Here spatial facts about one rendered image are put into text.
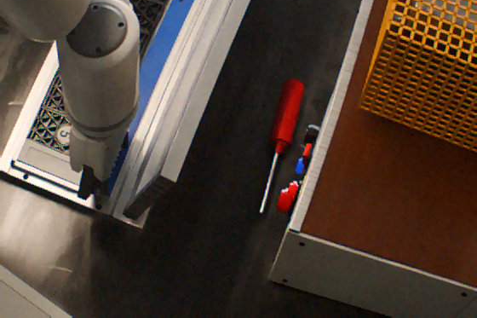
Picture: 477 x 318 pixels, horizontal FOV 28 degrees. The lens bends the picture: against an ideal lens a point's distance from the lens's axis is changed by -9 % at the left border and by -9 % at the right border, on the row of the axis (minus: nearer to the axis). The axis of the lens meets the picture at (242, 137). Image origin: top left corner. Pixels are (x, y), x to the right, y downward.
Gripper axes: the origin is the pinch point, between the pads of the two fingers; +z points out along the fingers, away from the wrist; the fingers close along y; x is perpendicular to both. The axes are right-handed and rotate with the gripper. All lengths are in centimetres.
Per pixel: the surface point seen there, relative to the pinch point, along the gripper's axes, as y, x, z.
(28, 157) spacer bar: 2.9, -10.1, 1.1
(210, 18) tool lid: -20.2, 5.8, -5.0
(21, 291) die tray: 19.2, -4.8, 3.2
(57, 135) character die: -1.1, -7.5, 0.9
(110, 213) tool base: 5.5, 2.5, 1.9
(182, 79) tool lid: -10.9, 5.7, -5.1
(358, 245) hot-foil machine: 5.4, 30.4, -15.4
